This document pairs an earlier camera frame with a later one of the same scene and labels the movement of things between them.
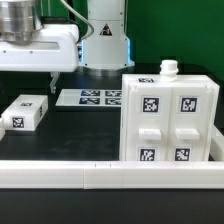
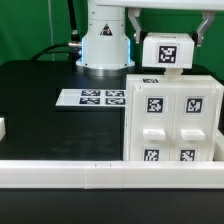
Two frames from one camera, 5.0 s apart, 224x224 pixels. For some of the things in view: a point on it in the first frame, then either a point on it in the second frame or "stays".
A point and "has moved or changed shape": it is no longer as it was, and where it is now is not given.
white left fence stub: x=2 y=128 stays
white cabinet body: x=168 y=76 has moved or changed shape
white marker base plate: x=90 y=97 stays
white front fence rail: x=111 y=174 stays
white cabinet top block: x=25 y=112 -> x=171 y=50
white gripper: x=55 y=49 -> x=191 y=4
